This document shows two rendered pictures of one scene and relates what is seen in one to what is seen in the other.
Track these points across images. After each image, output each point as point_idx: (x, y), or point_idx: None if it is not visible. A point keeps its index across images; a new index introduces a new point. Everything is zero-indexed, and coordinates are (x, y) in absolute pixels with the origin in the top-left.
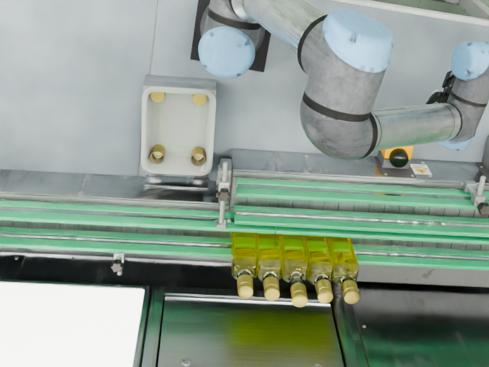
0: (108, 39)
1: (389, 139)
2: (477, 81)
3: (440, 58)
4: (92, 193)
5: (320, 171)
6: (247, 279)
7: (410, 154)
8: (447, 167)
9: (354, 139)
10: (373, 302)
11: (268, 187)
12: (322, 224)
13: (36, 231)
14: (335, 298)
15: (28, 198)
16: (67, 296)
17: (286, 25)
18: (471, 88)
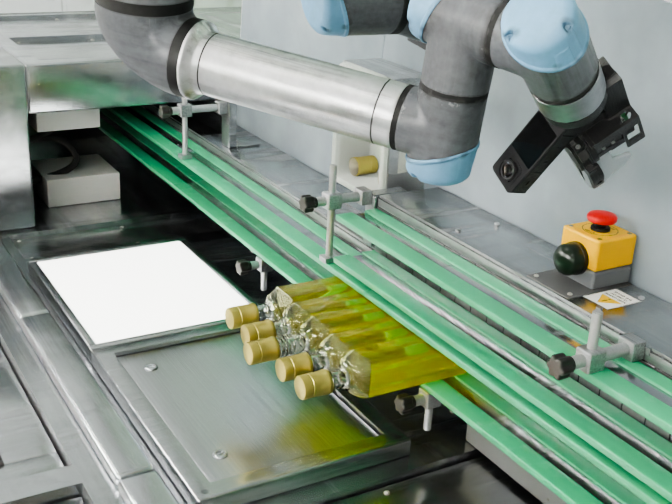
0: None
1: (217, 78)
2: (428, 44)
3: None
4: (291, 188)
5: (464, 237)
6: (245, 306)
7: (593, 260)
8: (669, 319)
9: (119, 40)
10: (461, 490)
11: (383, 227)
12: (406, 306)
13: (242, 214)
14: (391, 435)
15: (249, 174)
16: (202, 281)
17: None
18: (424, 57)
